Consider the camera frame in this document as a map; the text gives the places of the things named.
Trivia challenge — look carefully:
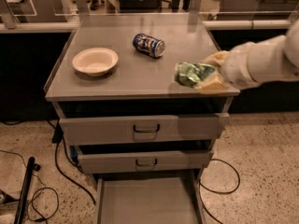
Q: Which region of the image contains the top grey drawer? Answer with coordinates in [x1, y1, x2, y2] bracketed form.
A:
[55, 104, 229, 146]

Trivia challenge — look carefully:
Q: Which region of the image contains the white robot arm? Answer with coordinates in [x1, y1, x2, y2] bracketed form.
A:
[195, 21, 299, 94]

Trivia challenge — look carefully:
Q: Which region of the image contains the blue soda can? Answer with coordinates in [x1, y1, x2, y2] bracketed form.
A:
[133, 33, 165, 59]

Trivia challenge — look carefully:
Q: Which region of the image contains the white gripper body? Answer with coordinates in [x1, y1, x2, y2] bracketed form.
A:
[221, 42, 259, 90]

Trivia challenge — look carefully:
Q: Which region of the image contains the thin black floor cable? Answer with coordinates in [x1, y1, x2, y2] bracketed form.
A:
[0, 148, 60, 224]

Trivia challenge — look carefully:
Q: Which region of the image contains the grey drawer cabinet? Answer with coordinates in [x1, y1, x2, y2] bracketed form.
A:
[43, 12, 242, 224]

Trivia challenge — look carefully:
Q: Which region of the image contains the crushed green can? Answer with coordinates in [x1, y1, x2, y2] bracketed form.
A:
[175, 62, 217, 88]

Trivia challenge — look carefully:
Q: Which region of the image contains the middle grey drawer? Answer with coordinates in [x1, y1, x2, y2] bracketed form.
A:
[78, 141, 212, 174]

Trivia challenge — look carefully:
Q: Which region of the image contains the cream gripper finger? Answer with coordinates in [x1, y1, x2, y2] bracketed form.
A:
[204, 50, 229, 68]
[194, 73, 228, 93]

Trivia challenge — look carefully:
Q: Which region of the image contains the white counter rail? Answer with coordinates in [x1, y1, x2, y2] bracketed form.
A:
[0, 20, 292, 33]

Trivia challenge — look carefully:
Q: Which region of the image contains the thick black floor cable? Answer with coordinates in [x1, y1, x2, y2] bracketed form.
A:
[46, 119, 96, 205]

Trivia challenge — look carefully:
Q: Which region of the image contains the bottom grey drawer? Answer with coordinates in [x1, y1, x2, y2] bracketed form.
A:
[94, 170, 206, 224]

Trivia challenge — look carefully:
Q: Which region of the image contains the grey drawer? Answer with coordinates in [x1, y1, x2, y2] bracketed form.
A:
[94, 170, 206, 224]
[78, 141, 212, 174]
[55, 104, 229, 146]

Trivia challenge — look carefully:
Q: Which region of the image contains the black cable loop right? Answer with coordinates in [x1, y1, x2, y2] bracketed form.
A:
[198, 158, 241, 224]

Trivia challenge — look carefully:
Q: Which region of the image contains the black pole on floor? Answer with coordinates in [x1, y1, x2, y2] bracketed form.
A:
[13, 157, 36, 224]

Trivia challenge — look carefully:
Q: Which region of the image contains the white bowl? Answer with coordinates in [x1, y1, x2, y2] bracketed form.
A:
[72, 48, 119, 77]

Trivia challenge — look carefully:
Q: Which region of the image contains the clear acrylic barrier panel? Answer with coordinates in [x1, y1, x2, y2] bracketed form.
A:
[0, 0, 299, 30]

